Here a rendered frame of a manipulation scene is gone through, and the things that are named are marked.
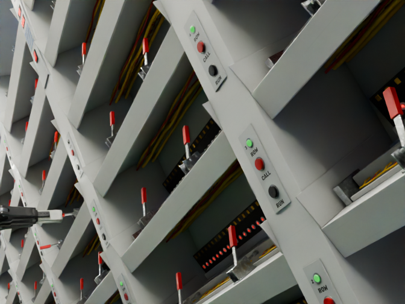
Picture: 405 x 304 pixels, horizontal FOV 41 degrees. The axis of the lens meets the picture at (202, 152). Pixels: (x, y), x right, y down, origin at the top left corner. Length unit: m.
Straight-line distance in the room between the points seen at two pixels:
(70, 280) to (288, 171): 1.42
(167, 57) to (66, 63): 0.67
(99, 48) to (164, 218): 0.40
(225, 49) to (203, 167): 0.21
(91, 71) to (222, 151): 0.52
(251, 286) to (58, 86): 0.86
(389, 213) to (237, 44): 0.33
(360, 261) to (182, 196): 0.39
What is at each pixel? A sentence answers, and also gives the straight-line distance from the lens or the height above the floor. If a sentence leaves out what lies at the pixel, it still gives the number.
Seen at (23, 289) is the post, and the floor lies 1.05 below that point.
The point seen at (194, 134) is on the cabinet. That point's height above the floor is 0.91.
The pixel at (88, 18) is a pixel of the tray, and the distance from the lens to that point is 1.53.
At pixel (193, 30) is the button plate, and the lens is 0.83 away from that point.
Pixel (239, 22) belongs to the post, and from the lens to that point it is 0.82.
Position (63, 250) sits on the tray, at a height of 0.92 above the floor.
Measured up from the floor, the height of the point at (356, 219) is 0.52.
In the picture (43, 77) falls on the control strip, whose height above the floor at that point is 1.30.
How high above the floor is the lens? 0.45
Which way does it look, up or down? 19 degrees up
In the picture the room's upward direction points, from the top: 25 degrees counter-clockwise
